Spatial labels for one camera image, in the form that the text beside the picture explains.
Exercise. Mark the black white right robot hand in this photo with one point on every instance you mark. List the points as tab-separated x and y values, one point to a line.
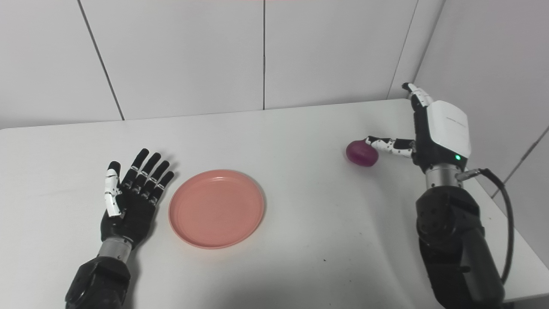
446	128

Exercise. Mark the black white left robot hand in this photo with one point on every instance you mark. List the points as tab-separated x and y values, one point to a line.
133	214

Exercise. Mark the pink round plate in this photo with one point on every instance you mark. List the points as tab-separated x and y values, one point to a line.
216	209

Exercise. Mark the purple red onion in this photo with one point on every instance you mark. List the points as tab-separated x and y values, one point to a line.
360	155

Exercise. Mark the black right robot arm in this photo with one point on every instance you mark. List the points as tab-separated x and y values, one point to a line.
454	240

